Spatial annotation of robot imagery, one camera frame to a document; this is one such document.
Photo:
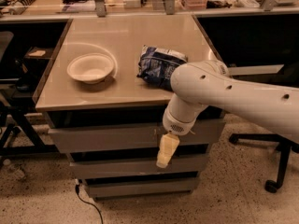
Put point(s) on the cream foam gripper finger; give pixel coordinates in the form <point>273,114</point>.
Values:
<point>168,145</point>

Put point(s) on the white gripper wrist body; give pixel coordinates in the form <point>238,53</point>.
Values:
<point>175,124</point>

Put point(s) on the grey top drawer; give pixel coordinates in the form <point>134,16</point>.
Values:
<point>130,136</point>

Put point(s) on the grey drawer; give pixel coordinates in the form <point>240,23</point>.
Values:
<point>141,188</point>
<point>130,136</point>
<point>132,167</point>

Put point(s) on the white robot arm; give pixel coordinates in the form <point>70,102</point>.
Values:
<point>196,86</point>

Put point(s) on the grey middle drawer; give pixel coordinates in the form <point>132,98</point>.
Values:
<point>132,167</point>

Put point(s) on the grey bottom drawer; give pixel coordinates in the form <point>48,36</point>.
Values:
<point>141,188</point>

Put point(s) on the grey drawer cabinet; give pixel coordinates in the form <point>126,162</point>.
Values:
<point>123,98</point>

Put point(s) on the blue chip bag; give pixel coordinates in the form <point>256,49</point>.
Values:
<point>156,65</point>

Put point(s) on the white paper bowl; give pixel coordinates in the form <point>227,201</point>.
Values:
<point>91,68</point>

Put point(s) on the black stand left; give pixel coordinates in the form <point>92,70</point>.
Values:
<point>17,112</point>

